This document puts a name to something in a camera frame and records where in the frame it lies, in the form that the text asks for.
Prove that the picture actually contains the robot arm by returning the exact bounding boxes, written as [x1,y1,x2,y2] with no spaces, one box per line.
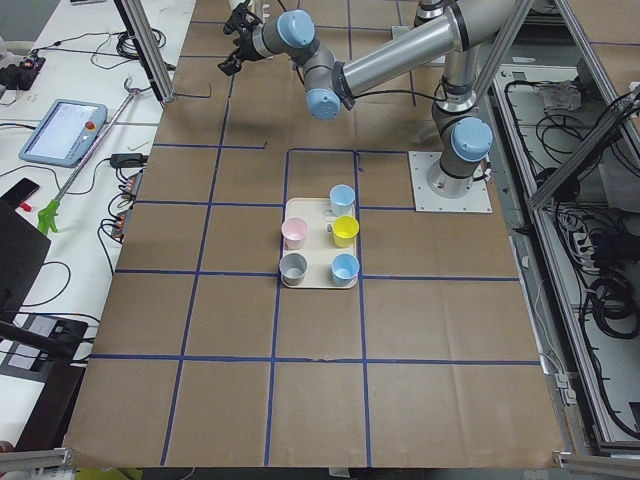
[219,1,530,199]

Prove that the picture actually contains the teach pendant tablet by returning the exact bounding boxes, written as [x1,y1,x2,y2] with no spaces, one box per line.
[18,99,108,168]

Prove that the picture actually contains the light blue cup near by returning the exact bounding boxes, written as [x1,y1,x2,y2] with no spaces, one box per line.
[331,253,360,287]

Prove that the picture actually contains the grey cup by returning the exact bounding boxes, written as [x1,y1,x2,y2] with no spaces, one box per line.
[279,253,308,286]

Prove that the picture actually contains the grabber reach tool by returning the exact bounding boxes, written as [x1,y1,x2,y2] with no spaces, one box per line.
[37,75,151,235]

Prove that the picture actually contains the yellow cup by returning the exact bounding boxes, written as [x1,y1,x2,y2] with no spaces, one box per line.
[332,215,360,248]

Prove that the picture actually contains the light blue cup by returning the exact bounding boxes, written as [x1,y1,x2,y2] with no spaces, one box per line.
[331,253,360,287]
[329,184,355,217]

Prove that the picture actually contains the cream plastic tray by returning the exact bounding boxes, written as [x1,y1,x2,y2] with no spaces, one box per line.
[281,198,358,289]

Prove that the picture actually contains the aluminium frame post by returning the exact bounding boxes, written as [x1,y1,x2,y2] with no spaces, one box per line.
[114,0,175,105]

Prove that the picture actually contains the light blue cup far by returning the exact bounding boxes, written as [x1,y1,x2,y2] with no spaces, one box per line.
[329,184,355,217]

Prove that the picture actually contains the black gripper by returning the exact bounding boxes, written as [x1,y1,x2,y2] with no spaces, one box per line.
[222,2,263,75]

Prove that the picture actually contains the black smartphone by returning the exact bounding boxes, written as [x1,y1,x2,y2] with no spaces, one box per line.
[1,178,40,208]

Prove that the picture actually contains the black power adapter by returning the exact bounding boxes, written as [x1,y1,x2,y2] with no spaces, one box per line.
[109,153,148,169]

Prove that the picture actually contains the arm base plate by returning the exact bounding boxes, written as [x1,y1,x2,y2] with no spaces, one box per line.
[408,151,492,214]

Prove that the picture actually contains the pink cup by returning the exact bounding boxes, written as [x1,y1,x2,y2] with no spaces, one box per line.
[281,217,308,251]

